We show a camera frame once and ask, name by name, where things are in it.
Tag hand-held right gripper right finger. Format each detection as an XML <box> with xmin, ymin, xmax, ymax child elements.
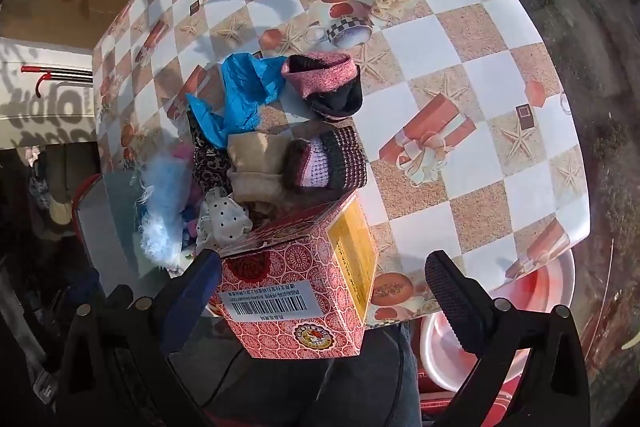
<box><xmin>424</xmin><ymin>250</ymin><xmax>591</xmax><ymax>427</ymax></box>

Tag leopard print scarf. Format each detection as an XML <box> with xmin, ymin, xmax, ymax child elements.
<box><xmin>187</xmin><ymin>112</ymin><xmax>236</xmax><ymax>195</ymax></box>

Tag checkered printed tablecloth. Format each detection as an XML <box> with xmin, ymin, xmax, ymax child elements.
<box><xmin>92</xmin><ymin>0</ymin><xmax>591</xmax><ymax>323</ymax></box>

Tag light blue fluffy cloth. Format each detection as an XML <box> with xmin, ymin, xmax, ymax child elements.
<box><xmin>137</xmin><ymin>154</ymin><xmax>188</xmax><ymax>265</ymax></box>

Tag beige knitted sock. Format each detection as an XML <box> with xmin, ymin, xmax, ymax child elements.
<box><xmin>227</xmin><ymin>132</ymin><xmax>296</xmax><ymax>208</ymax></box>

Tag pile of clothes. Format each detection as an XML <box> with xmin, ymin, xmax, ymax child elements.
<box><xmin>27</xmin><ymin>147</ymin><xmax>76</xmax><ymax>238</ymax></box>

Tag white plastic basin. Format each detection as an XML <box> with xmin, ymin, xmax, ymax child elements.
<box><xmin>419</xmin><ymin>248</ymin><xmax>577</xmax><ymax>395</ymax></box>

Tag white polka dot cloth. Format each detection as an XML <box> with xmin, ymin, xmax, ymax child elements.
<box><xmin>195</xmin><ymin>187</ymin><xmax>253</xmax><ymax>253</ymax></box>

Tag red patterned cardboard box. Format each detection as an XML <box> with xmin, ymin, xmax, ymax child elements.
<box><xmin>207</xmin><ymin>192</ymin><xmax>379</xmax><ymax>358</ymax></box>

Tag purple and brown knitted sock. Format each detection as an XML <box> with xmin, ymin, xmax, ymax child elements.
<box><xmin>285</xmin><ymin>126</ymin><xmax>368</xmax><ymax>195</ymax></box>

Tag olive green sofa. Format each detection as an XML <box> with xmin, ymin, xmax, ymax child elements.
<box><xmin>0</xmin><ymin>142</ymin><xmax>101</xmax><ymax>258</ymax></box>

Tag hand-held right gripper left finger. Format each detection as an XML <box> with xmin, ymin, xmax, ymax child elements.
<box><xmin>55</xmin><ymin>251</ymin><xmax>223</xmax><ymax>427</ymax></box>

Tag pink and black sock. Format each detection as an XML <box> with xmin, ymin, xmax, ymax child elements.
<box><xmin>281</xmin><ymin>53</ymin><xmax>363</xmax><ymax>122</ymax></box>

